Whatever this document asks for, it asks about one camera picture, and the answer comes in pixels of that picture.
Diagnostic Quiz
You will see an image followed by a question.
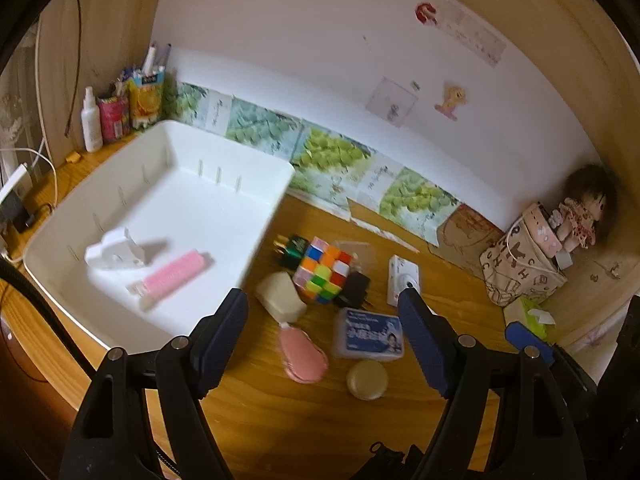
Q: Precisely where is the pink hair roller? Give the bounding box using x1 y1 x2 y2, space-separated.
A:
127 250 209 309

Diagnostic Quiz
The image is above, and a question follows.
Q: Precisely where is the white toy camera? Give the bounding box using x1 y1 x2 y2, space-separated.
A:
387 255 421 307

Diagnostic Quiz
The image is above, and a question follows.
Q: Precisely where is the round beige pouch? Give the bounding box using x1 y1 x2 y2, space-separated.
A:
346 360 388 401

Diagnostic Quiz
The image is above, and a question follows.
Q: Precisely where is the blue label floss box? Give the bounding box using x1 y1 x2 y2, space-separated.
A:
332 309 405 362

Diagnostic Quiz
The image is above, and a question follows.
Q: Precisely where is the white plastic clip holder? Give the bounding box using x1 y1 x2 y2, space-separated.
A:
85 228 145 270

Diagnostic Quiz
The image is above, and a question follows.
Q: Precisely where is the white plastic storage tray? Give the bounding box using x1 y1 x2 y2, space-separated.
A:
25 120 294 353

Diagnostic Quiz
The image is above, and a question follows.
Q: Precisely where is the colourful puzzle cube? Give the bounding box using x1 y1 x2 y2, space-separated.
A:
293 237 354 304

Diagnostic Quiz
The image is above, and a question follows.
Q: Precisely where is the green tissue pack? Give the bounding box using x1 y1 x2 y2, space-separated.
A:
502 296 555 340

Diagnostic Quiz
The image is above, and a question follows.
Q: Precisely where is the beige letter print bag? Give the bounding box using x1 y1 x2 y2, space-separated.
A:
480 203 567 307

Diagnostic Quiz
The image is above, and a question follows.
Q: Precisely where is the brown cardboard sheet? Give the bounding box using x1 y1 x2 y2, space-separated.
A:
428 204 503 278

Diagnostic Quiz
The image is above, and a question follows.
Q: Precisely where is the brown haired doll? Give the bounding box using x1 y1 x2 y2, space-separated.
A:
548 164 617 254

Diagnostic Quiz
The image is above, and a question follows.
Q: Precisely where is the black power adapter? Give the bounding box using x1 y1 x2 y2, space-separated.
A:
333 272 371 309

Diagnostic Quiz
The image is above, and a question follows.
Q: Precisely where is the beige rectangular eraser block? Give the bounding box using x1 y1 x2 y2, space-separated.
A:
255 271 307 324

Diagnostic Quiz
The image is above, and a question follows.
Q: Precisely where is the green black plug adapter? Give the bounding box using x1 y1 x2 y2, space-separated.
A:
273 234 309 271

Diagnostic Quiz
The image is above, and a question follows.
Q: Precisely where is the white power strip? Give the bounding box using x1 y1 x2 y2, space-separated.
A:
1 164 32 234

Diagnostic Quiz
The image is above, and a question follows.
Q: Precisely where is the grape print paper backdrop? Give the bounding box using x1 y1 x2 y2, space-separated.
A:
163 70 461 245

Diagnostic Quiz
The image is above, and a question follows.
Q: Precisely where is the white spray bottle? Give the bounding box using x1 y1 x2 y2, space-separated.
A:
80 86 103 153

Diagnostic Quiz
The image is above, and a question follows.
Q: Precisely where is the pink can pen holder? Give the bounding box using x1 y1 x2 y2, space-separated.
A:
98 94 130 144

